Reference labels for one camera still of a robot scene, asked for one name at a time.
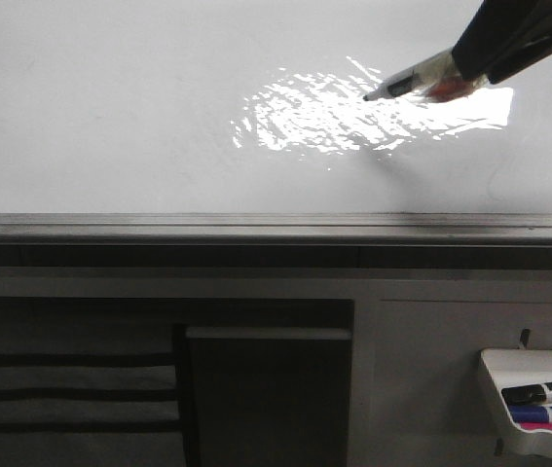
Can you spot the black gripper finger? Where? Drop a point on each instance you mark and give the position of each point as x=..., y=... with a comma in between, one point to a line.
x=529, y=49
x=496, y=25

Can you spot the white whiteboard marker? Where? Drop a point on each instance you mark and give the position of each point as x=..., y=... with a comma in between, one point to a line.
x=436, y=79

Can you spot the white whiteboard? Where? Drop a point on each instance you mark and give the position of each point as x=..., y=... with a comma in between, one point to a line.
x=256, y=107

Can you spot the white marker holder tray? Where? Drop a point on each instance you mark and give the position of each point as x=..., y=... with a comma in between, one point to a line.
x=500, y=368

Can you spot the black capped marker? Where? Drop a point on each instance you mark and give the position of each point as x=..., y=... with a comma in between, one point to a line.
x=537, y=393

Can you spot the blue capped marker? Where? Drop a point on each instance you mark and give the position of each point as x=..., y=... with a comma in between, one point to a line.
x=531, y=414

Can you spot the dark cabinet panel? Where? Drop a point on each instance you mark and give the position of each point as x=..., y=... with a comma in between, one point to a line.
x=272, y=402

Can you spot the grey striped fabric organizer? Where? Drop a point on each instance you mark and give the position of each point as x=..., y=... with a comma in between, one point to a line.
x=90, y=410

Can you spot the black wall hook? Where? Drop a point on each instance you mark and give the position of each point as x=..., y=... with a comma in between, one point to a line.
x=524, y=338

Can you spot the aluminium whiteboard tray rail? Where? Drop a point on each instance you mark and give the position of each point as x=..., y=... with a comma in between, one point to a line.
x=277, y=229

